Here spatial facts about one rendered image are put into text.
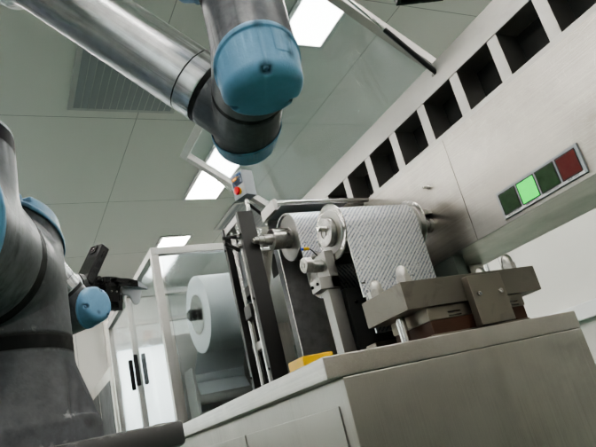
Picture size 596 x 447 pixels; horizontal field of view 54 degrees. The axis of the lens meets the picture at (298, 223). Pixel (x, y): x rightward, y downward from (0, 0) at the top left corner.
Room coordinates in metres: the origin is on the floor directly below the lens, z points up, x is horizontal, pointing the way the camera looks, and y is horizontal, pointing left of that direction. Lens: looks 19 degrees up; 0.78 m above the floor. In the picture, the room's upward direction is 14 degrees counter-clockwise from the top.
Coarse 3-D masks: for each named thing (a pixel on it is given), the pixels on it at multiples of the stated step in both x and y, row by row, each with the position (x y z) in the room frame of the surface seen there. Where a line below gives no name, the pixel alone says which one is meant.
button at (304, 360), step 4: (324, 352) 1.20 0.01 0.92; (328, 352) 1.20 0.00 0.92; (332, 352) 1.20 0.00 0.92; (304, 356) 1.17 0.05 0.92; (308, 356) 1.18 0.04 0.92; (312, 356) 1.18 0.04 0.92; (316, 356) 1.18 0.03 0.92; (320, 356) 1.19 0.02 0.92; (324, 356) 1.19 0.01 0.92; (296, 360) 1.19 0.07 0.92; (300, 360) 1.18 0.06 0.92; (304, 360) 1.17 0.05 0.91; (308, 360) 1.17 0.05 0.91; (312, 360) 1.18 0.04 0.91; (288, 364) 1.23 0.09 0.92; (292, 364) 1.21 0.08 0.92; (296, 364) 1.19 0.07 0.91; (300, 364) 1.18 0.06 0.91; (304, 364) 1.17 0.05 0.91; (292, 368) 1.21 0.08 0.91; (296, 368) 1.20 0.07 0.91
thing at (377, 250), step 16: (368, 224) 1.45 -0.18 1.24; (384, 224) 1.48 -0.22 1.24; (400, 224) 1.50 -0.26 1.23; (416, 224) 1.53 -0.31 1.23; (352, 240) 1.42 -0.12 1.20; (368, 240) 1.44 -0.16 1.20; (384, 240) 1.47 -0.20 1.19; (400, 240) 1.49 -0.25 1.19; (416, 240) 1.52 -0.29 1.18; (352, 256) 1.42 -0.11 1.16; (368, 256) 1.44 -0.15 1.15; (384, 256) 1.46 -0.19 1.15; (400, 256) 1.48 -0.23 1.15; (416, 256) 1.51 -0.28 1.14; (368, 272) 1.43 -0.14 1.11; (384, 272) 1.45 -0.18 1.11; (416, 272) 1.50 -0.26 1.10; (432, 272) 1.53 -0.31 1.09; (368, 288) 1.42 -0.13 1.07; (384, 288) 1.45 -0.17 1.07
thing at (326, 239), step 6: (324, 222) 1.44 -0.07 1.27; (330, 222) 1.43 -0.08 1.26; (330, 228) 1.43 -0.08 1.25; (336, 228) 1.43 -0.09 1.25; (318, 234) 1.48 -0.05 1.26; (324, 234) 1.46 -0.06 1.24; (330, 234) 1.43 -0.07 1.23; (336, 234) 1.44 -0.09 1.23; (318, 240) 1.49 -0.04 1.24; (324, 240) 1.46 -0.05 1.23; (330, 240) 1.44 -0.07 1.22; (336, 240) 1.45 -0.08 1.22; (324, 246) 1.47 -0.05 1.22; (330, 246) 1.47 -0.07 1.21
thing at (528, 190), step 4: (524, 180) 1.31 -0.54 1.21; (528, 180) 1.31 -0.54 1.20; (532, 180) 1.30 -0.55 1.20; (516, 184) 1.34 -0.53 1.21; (520, 184) 1.33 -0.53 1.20; (524, 184) 1.32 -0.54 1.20; (528, 184) 1.31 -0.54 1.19; (532, 184) 1.30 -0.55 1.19; (520, 188) 1.33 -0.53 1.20; (524, 188) 1.32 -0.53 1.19; (528, 188) 1.31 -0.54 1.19; (532, 188) 1.30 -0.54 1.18; (536, 188) 1.30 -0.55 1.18; (520, 192) 1.33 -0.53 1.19; (524, 192) 1.32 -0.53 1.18; (528, 192) 1.32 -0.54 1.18; (532, 192) 1.31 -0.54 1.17; (536, 192) 1.30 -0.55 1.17; (524, 196) 1.33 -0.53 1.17; (528, 196) 1.32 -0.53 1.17; (532, 196) 1.31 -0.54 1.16; (536, 196) 1.30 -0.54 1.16; (524, 200) 1.33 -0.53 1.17; (528, 200) 1.32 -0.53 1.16
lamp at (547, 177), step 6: (546, 168) 1.26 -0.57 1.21; (552, 168) 1.24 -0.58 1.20; (540, 174) 1.27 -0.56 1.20; (546, 174) 1.26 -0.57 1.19; (552, 174) 1.25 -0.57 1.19; (540, 180) 1.28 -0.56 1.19; (546, 180) 1.27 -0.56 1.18; (552, 180) 1.25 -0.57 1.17; (558, 180) 1.24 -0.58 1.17; (540, 186) 1.28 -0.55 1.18; (546, 186) 1.27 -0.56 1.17; (552, 186) 1.26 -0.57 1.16
